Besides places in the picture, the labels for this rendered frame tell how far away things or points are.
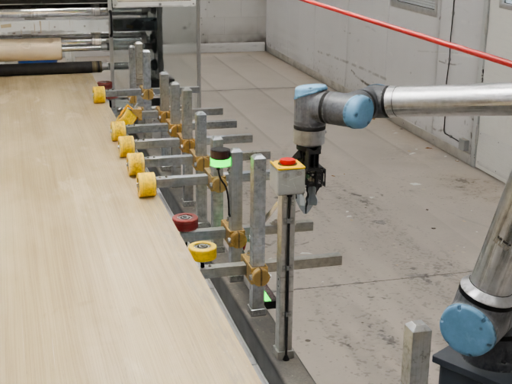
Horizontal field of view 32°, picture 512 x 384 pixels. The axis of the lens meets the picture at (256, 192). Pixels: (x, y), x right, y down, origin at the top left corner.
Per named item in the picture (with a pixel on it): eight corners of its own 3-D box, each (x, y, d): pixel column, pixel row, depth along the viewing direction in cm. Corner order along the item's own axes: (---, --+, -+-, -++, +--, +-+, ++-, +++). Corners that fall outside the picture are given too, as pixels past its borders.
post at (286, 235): (289, 350, 233) (292, 187, 219) (294, 359, 228) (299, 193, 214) (272, 352, 231) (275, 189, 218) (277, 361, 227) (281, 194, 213)
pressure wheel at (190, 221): (195, 244, 278) (195, 210, 275) (200, 254, 271) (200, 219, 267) (170, 247, 276) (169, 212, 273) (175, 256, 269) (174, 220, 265)
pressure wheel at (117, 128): (126, 137, 355) (124, 142, 362) (124, 118, 356) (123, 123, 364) (111, 138, 353) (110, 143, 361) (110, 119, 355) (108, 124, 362)
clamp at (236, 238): (235, 232, 282) (236, 218, 280) (247, 248, 270) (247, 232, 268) (219, 234, 280) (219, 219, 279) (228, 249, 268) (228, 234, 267)
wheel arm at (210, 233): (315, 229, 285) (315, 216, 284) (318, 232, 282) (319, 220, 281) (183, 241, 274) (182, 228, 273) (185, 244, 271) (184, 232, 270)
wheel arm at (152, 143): (250, 140, 351) (250, 131, 349) (252, 142, 347) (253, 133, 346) (124, 148, 338) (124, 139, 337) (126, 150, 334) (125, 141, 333)
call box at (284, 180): (296, 188, 220) (296, 158, 218) (305, 196, 214) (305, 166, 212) (269, 190, 219) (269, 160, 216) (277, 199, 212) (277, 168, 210)
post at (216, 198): (221, 270, 304) (220, 134, 289) (223, 273, 301) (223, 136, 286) (211, 270, 303) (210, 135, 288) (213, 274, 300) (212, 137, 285)
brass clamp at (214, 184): (219, 180, 302) (219, 166, 300) (228, 192, 289) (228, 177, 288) (202, 181, 300) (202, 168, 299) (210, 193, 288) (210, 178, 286)
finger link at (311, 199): (310, 219, 253) (312, 187, 250) (304, 212, 258) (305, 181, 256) (321, 217, 254) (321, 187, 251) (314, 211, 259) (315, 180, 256)
